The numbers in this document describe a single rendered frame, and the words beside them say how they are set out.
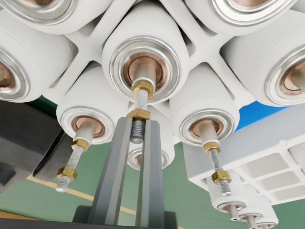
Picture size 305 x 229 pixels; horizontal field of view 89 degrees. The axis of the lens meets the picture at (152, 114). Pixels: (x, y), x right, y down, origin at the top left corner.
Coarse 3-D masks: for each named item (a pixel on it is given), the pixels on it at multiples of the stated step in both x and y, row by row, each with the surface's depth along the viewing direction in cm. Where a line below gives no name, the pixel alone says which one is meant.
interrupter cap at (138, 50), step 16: (128, 48) 15; (144, 48) 15; (160, 48) 15; (112, 64) 16; (128, 64) 16; (160, 64) 16; (176, 64) 15; (112, 80) 17; (128, 80) 17; (160, 80) 17; (176, 80) 17; (128, 96) 18; (160, 96) 18
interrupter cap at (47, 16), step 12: (0, 0) 12; (12, 0) 12; (24, 0) 12; (36, 0) 12; (48, 0) 12; (60, 0) 12; (72, 0) 12; (24, 12) 13; (36, 12) 13; (48, 12) 13; (60, 12) 13; (72, 12) 13; (48, 24) 13
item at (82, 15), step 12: (84, 0) 13; (96, 0) 13; (108, 0) 18; (12, 12) 13; (84, 12) 13; (96, 12) 15; (36, 24) 14; (60, 24) 14; (72, 24) 14; (84, 24) 14
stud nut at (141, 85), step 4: (136, 84) 14; (140, 84) 13; (144, 84) 13; (148, 84) 14; (136, 88) 13; (140, 88) 13; (144, 88) 13; (148, 88) 13; (136, 92) 14; (148, 92) 14; (152, 92) 14; (136, 96) 14; (148, 96) 14; (152, 96) 14; (148, 100) 14
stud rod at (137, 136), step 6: (144, 90) 13; (138, 96) 13; (144, 96) 13; (138, 102) 12; (144, 102) 12; (144, 108) 12; (138, 120) 11; (132, 126) 10; (138, 126) 10; (144, 126) 11; (132, 132) 10; (138, 132) 10; (144, 132) 10; (132, 138) 10; (138, 138) 10
